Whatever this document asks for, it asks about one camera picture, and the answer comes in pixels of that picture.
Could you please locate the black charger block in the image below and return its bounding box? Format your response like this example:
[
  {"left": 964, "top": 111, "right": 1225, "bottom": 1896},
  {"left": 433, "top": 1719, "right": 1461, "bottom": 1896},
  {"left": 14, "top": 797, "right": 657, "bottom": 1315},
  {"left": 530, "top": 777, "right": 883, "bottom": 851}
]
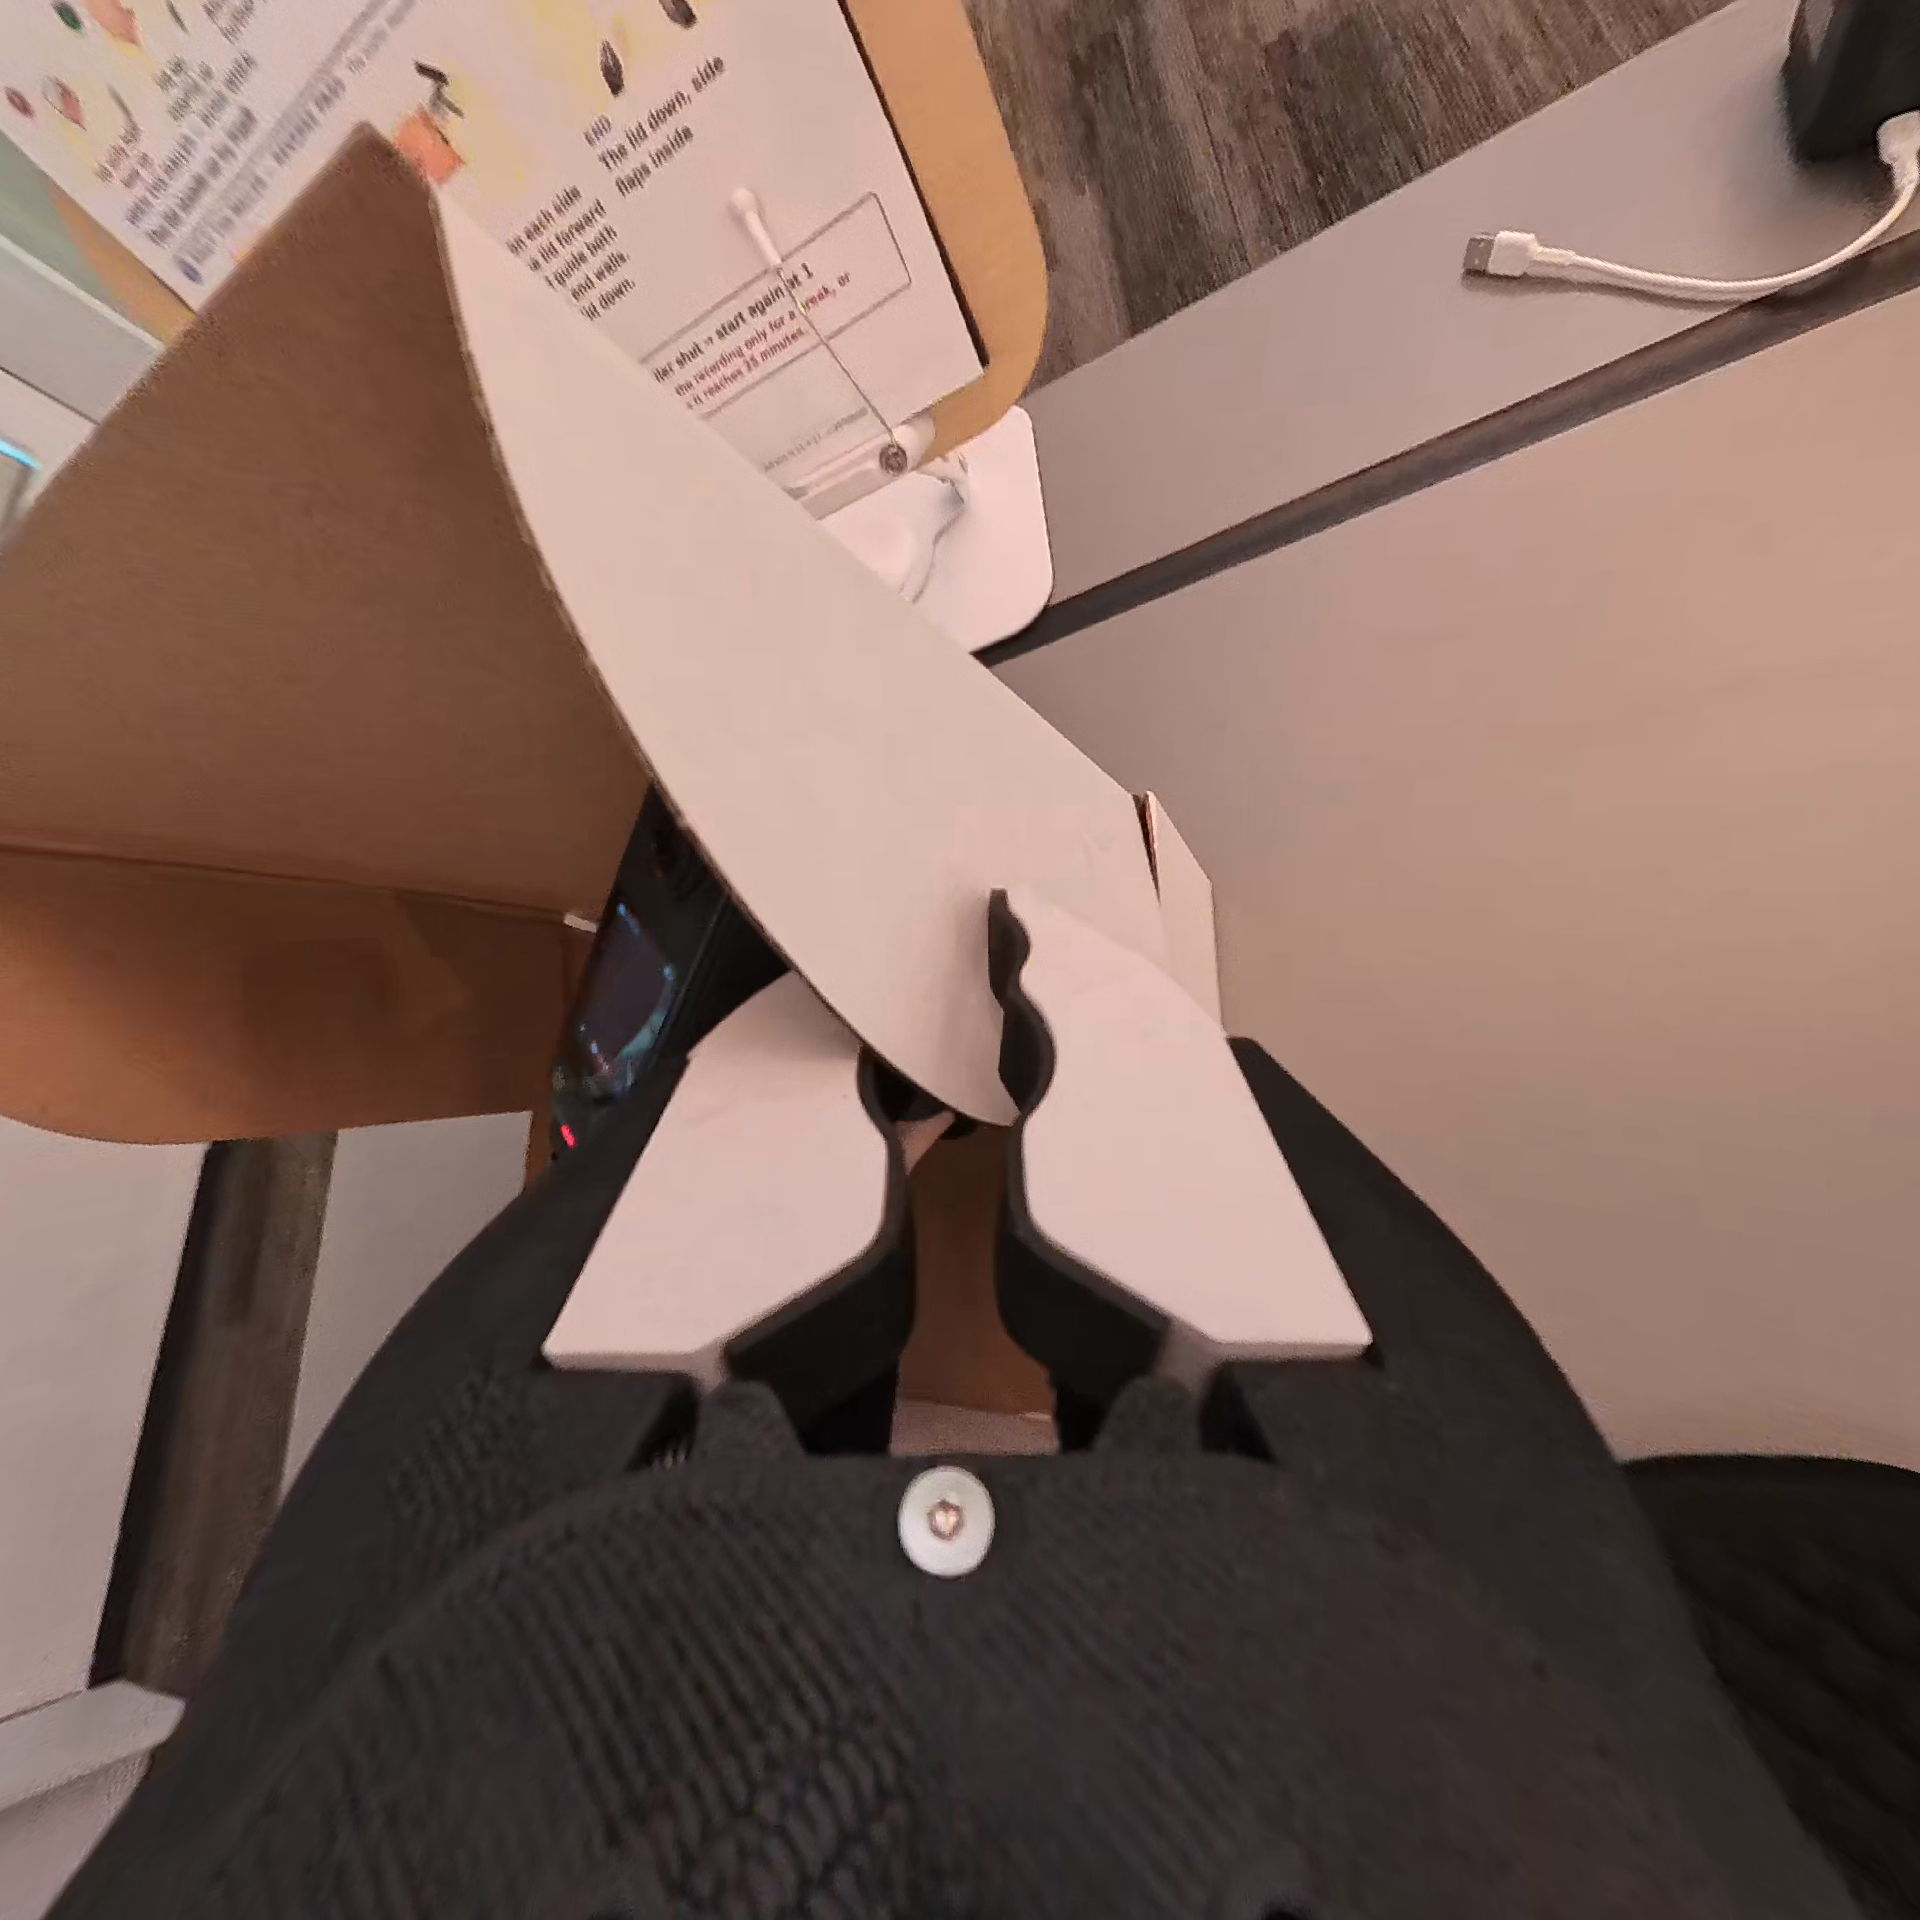
[{"left": 1782, "top": 0, "right": 1920, "bottom": 163}]

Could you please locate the printed instruction sheet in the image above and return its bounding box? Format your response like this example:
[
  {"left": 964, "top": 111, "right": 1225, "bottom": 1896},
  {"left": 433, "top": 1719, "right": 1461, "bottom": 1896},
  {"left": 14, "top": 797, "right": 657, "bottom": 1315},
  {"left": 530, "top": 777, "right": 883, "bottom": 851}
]
[{"left": 0, "top": 0, "right": 987, "bottom": 518}]

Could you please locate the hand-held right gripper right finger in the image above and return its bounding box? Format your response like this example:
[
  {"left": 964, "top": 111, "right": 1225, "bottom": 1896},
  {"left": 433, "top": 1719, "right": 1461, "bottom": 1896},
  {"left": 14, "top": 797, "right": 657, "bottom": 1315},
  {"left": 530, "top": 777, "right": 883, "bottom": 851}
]
[{"left": 982, "top": 886, "right": 1374, "bottom": 1453}]

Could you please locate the dark knit cloth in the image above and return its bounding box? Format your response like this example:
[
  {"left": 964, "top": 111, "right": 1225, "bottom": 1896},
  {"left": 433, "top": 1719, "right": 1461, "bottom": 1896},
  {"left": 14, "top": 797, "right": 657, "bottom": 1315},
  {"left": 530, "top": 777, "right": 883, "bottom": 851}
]
[{"left": 1627, "top": 1446, "right": 1920, "bottom": 1920}]

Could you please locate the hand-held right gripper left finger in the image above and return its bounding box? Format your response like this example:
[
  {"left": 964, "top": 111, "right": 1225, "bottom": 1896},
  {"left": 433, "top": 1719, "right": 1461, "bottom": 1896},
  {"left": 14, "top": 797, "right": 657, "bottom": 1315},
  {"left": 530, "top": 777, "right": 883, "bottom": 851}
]
[{"left": 539, "top": 976, "right": 921, "bottom": 1453}]

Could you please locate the white cardboard mailer box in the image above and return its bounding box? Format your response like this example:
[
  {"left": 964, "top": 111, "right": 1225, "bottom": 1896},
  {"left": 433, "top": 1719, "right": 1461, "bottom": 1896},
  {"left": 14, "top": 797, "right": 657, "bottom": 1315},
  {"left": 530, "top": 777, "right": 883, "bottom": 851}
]
[{"left": 0, "top": 128, "right": 1221, "bottom": 1419}]

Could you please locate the white USB cable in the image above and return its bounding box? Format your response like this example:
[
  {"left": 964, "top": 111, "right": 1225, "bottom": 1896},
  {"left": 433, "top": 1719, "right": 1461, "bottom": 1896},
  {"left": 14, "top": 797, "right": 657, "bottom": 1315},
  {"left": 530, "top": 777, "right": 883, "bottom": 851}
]
[{"left": 1463, "top": 118, "right": 1920, "bottom": 311}]

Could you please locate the white-tipped wire clip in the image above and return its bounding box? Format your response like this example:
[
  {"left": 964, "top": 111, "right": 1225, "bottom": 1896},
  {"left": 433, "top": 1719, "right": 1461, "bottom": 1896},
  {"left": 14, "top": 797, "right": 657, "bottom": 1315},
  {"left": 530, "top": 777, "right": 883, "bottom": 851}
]
[{"left": 727, "top": 186, "right": 934, "bottom": 482}]

